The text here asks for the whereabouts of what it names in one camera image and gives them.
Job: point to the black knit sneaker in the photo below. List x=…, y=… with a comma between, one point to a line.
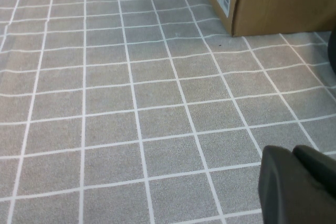
x=333, y=53

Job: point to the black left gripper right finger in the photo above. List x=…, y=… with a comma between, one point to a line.
x=320, y=169

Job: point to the brown cardboard shoe box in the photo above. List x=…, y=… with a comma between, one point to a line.
x=275, y=3

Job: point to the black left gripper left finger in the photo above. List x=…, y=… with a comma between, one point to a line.
x=288, y=197

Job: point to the grey white checked tablecloth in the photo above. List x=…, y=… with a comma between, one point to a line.
x=105, y=103

